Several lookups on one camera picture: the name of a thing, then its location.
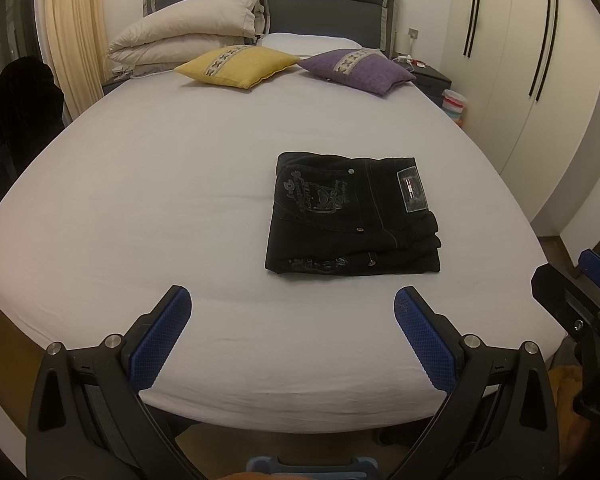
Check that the dark cloth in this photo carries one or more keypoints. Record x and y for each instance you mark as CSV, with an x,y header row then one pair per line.
x,y
20,105

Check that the purple cushion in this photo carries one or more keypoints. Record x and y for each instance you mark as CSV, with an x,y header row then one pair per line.
x,y
365,72

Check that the dark grey headboard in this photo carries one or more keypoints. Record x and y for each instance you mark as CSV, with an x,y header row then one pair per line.
x,y
320,10

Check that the yellow cushion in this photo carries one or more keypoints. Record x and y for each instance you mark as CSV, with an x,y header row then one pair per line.
x,y
240,67

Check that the white wardrobe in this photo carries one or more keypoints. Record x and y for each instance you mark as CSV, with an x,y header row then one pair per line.
x,y
555,110

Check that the black pants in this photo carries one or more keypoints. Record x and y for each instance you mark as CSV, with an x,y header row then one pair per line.
x,y
330,240

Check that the bed with white sheet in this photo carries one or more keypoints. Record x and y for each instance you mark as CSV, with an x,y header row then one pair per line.
x,y
155,185

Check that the white pillow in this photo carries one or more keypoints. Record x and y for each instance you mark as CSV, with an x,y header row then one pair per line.
x,y
300,42

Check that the striped bin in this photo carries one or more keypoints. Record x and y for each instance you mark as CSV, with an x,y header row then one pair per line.
x,y
454,107

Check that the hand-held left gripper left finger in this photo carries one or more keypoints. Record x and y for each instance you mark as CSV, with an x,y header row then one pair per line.
x,y
165,340

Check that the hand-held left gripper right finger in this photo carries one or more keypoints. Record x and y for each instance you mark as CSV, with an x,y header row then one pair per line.
x,y
430,345

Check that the dark grey nightstand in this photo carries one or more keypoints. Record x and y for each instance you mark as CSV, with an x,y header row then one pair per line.
x,y
111,84
432,85

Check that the yellow cloth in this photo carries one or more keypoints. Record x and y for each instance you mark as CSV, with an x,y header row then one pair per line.
x,y
567,390

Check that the wall switch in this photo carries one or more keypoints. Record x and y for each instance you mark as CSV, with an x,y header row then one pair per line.
x,y
413,33

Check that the folded beige duvet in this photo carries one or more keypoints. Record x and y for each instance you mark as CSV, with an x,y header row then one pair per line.
x,y
180,30

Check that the beige curtain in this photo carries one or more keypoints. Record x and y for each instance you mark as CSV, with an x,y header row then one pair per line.
x,y
75,35

